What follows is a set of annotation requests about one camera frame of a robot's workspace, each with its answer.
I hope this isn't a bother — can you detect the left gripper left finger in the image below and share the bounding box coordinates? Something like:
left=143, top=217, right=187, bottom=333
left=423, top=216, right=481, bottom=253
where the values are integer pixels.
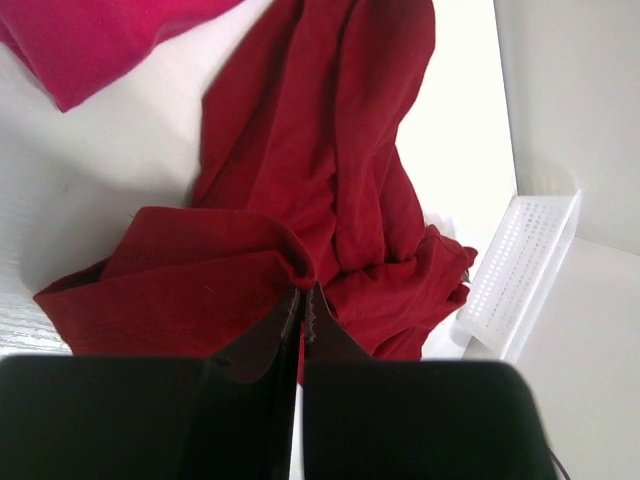
left=1, top=291, right=300, bottom=479

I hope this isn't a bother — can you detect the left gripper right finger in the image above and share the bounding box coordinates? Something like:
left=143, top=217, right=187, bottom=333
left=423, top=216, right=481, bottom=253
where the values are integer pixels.
left=302, top=286, right=557, bottom=479

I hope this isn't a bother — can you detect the dark red t shirt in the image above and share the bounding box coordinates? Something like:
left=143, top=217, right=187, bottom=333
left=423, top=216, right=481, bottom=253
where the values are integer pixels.
left=35, top=1, right=476, bottom=360

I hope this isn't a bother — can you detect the magenta red t shirt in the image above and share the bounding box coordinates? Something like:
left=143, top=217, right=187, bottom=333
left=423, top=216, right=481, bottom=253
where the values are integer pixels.
left=1, top=0, right=238, bottom=112

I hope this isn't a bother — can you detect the white plastic basket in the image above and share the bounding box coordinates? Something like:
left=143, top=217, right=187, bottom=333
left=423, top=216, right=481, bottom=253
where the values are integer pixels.
left=457, top=191, right=582, bottom=363

